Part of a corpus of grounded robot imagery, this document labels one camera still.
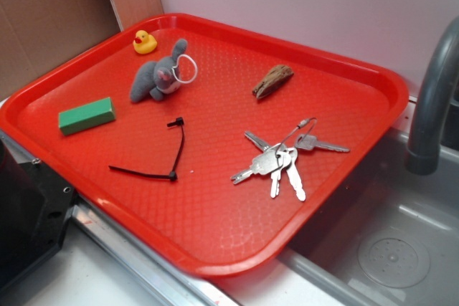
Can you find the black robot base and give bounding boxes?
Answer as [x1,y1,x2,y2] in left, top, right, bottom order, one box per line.
[1,143,77,292]

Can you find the gray plush animal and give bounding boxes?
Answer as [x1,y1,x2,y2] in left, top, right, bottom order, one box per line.
[129,39,198,103]

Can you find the red plastic tray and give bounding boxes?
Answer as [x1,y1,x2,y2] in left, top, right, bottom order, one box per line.
[1,14,409,277]

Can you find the silver key bunch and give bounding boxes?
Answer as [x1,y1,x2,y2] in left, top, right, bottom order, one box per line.
[231,118,350,202]

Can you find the black zip tie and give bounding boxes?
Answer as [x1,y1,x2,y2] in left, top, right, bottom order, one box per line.
[108,117,185,182]

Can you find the brown wood piece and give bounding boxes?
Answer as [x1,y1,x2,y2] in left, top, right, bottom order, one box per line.
[252,64,294,100]

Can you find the yellow rubber duck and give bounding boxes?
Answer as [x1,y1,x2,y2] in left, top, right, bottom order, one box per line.
[133,30,158,54]

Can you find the green rectangular block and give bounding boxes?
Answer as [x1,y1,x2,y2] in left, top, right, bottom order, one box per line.
[58,97,116,135]

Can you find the gray plastic sink basin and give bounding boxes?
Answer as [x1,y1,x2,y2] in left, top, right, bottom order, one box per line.
[279,130,458,305]

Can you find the gray sink faucet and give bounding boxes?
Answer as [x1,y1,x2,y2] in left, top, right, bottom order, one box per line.
[405,18,458,175]

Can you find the brown cardboard panel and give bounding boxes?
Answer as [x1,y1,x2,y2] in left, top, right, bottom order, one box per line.
[1,0,163,99]

